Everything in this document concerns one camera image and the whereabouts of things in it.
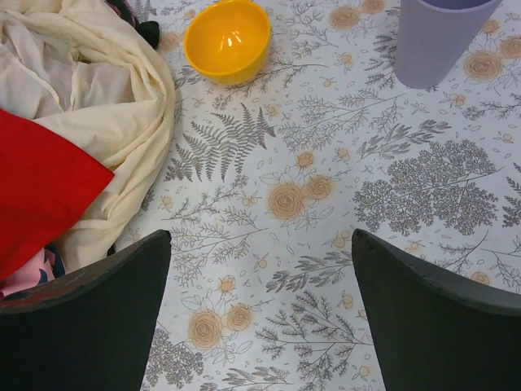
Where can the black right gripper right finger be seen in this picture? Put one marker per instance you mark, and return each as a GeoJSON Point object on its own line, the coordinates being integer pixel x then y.
{"type": "Point", "coordinates": [433, 329]}

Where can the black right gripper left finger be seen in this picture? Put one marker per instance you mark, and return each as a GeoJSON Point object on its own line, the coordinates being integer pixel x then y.
{"type": "Point", "coordinates": [90, 329]}

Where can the red cloth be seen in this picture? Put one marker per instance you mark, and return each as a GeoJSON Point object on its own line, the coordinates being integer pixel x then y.
{"type": "Point", "coordinates": [47, 183]}

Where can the black cloth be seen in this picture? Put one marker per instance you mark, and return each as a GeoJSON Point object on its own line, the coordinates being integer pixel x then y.
{"type": "Point", "coordinates": [149, 30]}

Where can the pink navy patterned cloth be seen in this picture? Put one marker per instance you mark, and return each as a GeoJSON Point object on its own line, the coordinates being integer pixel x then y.
{"type": "Point", "coordinates": [44, 267]}

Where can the cream cloth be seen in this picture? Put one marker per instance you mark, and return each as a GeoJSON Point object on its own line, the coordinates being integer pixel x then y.
{"type": "Point", "coordinates": [80, 70]}

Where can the floral tablecloth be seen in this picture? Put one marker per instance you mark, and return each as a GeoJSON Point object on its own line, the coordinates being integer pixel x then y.
{"type": "Point", "coordinates": [266, 182]}

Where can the lilac plastic cup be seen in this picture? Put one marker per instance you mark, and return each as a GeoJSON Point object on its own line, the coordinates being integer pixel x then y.
{"type": "Point", "coordinates": [433, 34]}

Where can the yellow plastic bowl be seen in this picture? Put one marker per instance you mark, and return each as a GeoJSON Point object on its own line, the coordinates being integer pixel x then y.
{"type": "Point", "coordinates": [228, 42]}

